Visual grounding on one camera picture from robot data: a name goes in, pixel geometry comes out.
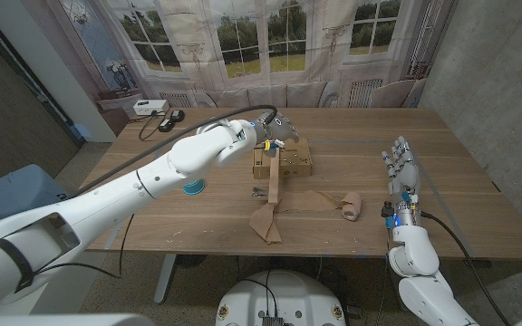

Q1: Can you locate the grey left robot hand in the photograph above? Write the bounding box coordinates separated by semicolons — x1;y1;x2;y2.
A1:
254;115;301;158

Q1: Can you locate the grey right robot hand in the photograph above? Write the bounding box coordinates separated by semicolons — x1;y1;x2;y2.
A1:
381;135;421;197

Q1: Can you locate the wooden stand with metal rod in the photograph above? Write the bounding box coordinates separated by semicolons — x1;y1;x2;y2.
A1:
251;147;283;205

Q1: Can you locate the beige arm wrap bandage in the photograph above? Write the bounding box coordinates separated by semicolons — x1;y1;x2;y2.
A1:
248;189;363;245

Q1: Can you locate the brown cardboard box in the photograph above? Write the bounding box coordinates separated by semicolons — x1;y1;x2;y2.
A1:
251;138;314;180

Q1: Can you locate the blue cup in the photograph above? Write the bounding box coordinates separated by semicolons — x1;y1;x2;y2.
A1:
182;178;207;197

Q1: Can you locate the printed window backdrop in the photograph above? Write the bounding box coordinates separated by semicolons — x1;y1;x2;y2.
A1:
20;0;459;137

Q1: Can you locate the white power strip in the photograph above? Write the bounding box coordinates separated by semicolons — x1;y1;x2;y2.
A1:
132;99;170;117

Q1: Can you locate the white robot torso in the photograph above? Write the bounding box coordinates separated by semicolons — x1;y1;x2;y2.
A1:
215;270;347;326

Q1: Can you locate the grey table leg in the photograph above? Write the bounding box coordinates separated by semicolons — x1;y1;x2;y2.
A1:
154;253;179;304

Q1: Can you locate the blue plastic bin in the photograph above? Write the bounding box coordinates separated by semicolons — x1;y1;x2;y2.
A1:
0;163;70;235

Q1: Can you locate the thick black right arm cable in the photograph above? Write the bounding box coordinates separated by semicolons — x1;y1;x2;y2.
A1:
419;210;511;326

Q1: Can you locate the black cable on table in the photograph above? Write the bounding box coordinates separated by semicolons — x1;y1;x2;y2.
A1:
138;112;162;142

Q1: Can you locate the thin black torso cable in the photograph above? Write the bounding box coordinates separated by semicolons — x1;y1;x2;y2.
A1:
237;270;278;318

